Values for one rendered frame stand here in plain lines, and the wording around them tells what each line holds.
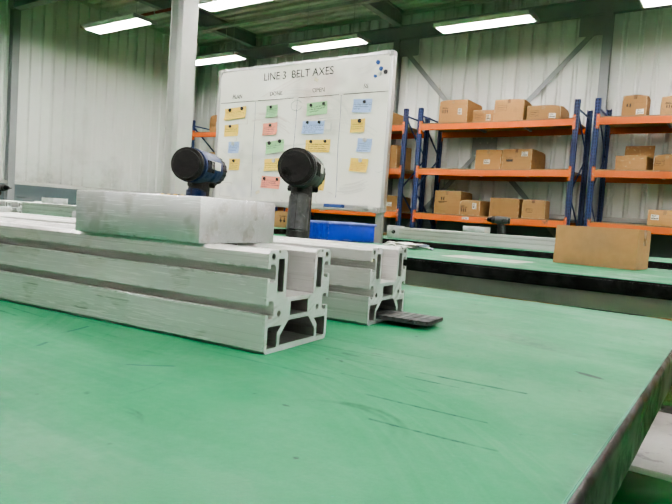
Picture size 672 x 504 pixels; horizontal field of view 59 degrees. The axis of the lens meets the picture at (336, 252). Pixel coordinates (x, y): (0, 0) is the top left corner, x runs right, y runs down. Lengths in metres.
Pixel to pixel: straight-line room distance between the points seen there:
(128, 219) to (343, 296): 0.24
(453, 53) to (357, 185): 8.76
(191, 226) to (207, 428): 0.23
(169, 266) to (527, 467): 0.35
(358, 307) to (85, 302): 0.28
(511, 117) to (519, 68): 1.52
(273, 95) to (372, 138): 0.90
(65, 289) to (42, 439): 0.35
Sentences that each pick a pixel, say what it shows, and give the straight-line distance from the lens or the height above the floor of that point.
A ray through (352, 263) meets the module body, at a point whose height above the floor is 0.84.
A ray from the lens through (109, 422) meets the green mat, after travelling 0.34.
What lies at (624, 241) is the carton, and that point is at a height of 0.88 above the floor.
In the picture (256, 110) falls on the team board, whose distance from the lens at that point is 4.42.
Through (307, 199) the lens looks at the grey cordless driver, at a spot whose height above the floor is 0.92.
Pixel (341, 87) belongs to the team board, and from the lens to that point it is 4.00.
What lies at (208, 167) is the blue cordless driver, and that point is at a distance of 1.05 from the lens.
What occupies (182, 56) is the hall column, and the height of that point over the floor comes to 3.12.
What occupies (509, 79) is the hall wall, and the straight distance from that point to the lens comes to 11.83.
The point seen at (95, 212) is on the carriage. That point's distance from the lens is 0.61.
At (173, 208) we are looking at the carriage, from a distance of 0.54.
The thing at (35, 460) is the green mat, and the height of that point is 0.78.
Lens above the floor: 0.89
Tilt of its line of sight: 3 degrees down
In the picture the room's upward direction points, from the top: 4 degrees clockwise
